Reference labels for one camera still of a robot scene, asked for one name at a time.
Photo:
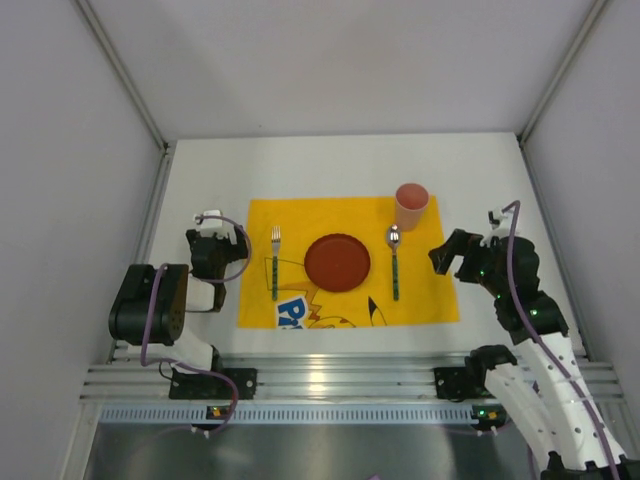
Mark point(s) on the aluminium mounting rail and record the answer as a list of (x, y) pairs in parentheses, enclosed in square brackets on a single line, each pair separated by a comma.
[(314, 377)]

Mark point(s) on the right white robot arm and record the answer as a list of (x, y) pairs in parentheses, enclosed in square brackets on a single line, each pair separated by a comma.
[(537, 380)]

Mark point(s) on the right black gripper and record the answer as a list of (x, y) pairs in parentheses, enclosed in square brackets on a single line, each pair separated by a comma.
[(466, 257)]

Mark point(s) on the yellow printed cloth placemat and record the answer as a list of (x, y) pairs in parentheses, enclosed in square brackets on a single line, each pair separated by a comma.
[(424, 297)]

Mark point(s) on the left aluminium corner post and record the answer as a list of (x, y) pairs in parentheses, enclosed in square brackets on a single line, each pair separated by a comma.
[(92, 20)]

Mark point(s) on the pink plastic cup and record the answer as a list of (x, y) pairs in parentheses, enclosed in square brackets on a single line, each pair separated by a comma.
[(411, 201)]

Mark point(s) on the perforated grey cable duct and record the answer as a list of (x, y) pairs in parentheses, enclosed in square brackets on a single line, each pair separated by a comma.
[(312, 414)]

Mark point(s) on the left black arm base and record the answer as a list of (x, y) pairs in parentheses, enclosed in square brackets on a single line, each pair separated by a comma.
[(192, 386)]

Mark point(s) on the right aluminium corner post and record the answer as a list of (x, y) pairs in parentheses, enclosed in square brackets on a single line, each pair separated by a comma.
[(578, 41)]

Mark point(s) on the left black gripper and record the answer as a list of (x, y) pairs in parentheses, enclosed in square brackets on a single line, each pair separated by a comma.
[(216, 276)]

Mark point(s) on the fork with green handle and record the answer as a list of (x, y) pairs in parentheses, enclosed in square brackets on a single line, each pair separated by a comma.
[(275, 245)]

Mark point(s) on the aluminium corner post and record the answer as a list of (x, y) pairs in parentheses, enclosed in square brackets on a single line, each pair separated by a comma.
[(578, 41), (92, 20)]

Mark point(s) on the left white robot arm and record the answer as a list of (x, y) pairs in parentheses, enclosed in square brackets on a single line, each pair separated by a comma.
[(150, 308)]

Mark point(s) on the red round plate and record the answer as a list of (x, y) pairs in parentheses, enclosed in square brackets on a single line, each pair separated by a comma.
[(337, 263)]

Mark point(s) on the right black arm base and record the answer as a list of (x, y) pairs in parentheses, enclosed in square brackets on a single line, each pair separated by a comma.
[(460, 383)]

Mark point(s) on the spoon with green handle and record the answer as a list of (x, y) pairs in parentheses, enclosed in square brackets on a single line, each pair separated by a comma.
[(393, 241)]

